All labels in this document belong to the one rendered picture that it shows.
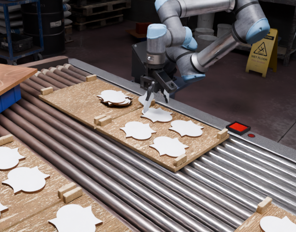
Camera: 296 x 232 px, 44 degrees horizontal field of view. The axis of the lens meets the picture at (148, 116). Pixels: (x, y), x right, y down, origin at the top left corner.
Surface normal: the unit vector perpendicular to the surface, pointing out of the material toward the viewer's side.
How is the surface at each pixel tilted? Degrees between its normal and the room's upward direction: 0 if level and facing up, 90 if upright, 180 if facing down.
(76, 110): 0
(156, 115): 0
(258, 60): 78
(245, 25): 84
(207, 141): 0
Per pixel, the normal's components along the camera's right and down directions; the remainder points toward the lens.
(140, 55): 0.61, -0.39
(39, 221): 0.04, -0.89
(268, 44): -0.62, 0.06
